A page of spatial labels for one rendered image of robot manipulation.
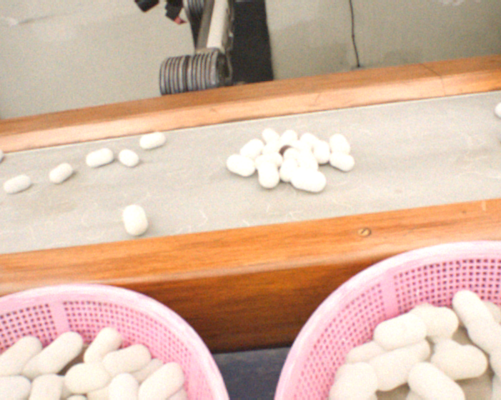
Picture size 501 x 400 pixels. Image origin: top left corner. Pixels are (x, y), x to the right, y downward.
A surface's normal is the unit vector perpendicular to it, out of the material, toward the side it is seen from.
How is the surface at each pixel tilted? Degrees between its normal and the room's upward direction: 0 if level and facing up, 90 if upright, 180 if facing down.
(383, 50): 90
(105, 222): 0
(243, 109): 45
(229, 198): 0
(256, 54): 86
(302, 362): 75
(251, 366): 0
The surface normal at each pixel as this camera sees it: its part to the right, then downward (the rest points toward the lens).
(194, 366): -0.84, 0.09
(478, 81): -0.08, -0.22
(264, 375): -0.13, -0.84
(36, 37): 0.04, 0.51
